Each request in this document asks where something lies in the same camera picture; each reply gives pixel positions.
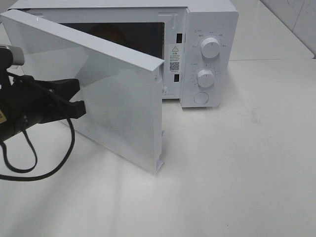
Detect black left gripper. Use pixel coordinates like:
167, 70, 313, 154
0, 75, 86, 142

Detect white microwave door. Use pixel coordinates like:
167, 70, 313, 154
1, 10, 163, 173

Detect burger with lettuce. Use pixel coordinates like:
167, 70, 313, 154
88, 23, 126, 44

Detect round white door release button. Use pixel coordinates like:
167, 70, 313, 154
194, 92, 209, 104

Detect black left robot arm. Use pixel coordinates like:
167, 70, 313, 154
0, 44, 86, 141

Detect white warning label sticker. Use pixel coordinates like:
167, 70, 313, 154
167, 43, 183, 74

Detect white lower microwave knob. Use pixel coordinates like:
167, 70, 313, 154
197, 70, 215, 88

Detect white microwave knob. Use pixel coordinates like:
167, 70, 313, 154
200, 36, 221, 59
197, 70, 215, 88

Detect white microwave oven body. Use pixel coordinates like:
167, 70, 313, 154
6, 0, 238, 108

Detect white upper microwave knob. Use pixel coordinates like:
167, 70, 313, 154
200, 36, 221, 59

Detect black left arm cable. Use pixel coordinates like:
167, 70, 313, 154
0, 71, 75, 182

